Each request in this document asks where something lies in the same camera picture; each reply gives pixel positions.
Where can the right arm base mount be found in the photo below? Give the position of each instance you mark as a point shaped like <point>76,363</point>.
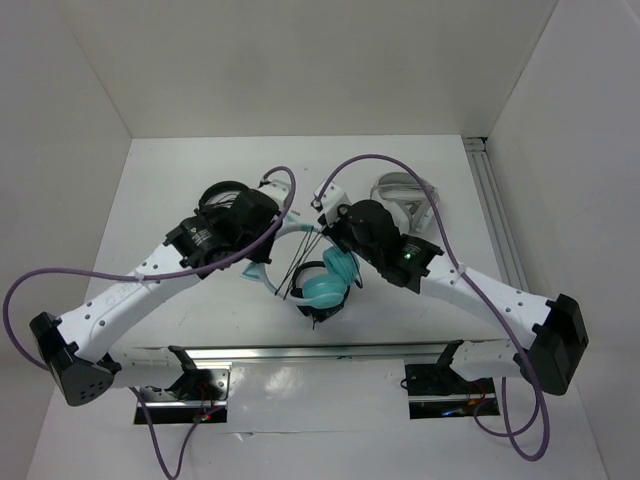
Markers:
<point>436,392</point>

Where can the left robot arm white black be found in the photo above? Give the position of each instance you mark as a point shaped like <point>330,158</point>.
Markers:
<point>77,346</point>

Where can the aluminium rail front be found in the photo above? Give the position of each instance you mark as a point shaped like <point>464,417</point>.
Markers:
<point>320,352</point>

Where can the aluminium rail right side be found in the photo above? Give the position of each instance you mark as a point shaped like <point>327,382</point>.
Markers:
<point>502,239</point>

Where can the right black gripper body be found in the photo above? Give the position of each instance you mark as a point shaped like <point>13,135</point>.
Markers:
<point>342,232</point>

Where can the teal cat ear headphones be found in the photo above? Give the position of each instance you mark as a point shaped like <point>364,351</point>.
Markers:
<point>256,272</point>

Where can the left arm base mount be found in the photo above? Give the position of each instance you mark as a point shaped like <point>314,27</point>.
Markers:
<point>203,399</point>

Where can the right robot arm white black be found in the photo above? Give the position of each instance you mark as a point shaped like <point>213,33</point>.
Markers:
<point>547,338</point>

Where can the small black headphones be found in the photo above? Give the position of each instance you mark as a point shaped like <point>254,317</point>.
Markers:
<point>325,295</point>

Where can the aluminium rail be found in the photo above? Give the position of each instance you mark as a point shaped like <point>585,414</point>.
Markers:
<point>502,239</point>
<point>320,352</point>

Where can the black headset with jacks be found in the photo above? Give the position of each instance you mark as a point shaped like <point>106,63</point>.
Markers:
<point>218,198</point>

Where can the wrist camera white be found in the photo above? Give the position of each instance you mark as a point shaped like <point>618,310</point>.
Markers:
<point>275,189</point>
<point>326,200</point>

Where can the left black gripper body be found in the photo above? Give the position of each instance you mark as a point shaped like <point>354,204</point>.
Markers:
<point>263,254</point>

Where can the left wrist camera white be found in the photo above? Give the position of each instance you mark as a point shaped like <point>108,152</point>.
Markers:
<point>275,189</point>

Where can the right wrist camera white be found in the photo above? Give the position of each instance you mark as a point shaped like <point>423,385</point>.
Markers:
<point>326,200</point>

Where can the white grey gaming headset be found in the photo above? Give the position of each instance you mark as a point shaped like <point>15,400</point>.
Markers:
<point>403,197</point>

